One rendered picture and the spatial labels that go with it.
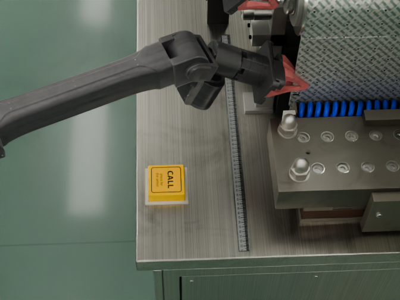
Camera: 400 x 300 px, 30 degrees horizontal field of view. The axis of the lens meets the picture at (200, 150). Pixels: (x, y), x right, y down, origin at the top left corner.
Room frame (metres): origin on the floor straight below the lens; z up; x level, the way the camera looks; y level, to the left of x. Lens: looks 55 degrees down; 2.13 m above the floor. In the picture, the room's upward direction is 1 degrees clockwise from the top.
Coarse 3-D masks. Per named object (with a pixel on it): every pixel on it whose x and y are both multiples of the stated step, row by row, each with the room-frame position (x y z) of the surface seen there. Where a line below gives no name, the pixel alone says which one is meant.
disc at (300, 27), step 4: (304, 0) 0.88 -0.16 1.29; (304, 4) 0.88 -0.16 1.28; (304, 8) 0.88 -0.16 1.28; (304, 12) 0.87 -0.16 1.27; (304, 16) 0.87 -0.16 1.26; (304, 20) 0.87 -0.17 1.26; (300, 24) 0.88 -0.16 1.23; (304, 24) 0.87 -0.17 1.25; (296, 28) 0.90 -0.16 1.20; (300, 28) 0.88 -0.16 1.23; (296, 32) 0.90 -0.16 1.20; (300, 32) 0.88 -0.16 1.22
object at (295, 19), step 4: (296, 0) 0.91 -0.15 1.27; (300, 0) 0.89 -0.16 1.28; (296, 4) 0.90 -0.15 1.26; (300, 4) 0.89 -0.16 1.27; (296, 8) 0.90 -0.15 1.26; (300, 8) 0.89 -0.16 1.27; (296, 12) 0.89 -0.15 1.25; (300, 12) 0.89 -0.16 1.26; (292, 16) 0.92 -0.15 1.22; (296, 16) 0.89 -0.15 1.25; (300, 16) 0.89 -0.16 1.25; (292, 20) 0.91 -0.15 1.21; (296, 20) 0.89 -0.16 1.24; (300, 20) 0.89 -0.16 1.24; (292, 24) 0.91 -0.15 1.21; (296, 24) 0.89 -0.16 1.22
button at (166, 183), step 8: (152, 168) 0.79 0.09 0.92; (160, 168) 0.79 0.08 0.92; (168, 168) 0.79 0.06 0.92; (176, 168) 0.79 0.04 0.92; (152, 176) 0.77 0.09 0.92; (160, 176) 0.78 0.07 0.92; (168, 176) 0.78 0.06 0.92; (176, 176) 0.78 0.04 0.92; (184, 176) 0.78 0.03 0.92; (152, 184) 0.76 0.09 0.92; (160, 184) 0.76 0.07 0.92; (168, 184) 0.76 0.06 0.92; (176, 184) 0.76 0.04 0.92; (184, 184) 0.76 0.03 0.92; (152, 192) 0.74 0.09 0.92; (160, 192) 0.74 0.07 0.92; (168, 192) 0.74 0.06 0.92; (176, 192) 0.74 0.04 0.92; (184, 192) 0.74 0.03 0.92; (152, 200) 0.73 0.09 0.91; (160, 200) 0.73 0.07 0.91; (168, 200) 0.73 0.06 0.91; (176, 200) 0.73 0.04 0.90; (184, 200) 0.74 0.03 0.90
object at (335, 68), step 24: (312, 48) 0.88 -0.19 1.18; (336, 48) 0.88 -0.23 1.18; (360, 48) 0.89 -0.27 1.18; (384, 48) 0.89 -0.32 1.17; (312, 72) 0.88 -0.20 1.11; (336, 72) 0.88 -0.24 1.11; (360, 72) 0.89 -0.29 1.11; (384, 72) 0.89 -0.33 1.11; (312, 96) 0.88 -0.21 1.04; (336, 96) 0.89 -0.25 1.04; (360, 96) 0.89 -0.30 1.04; (384, 96) 0.89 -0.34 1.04
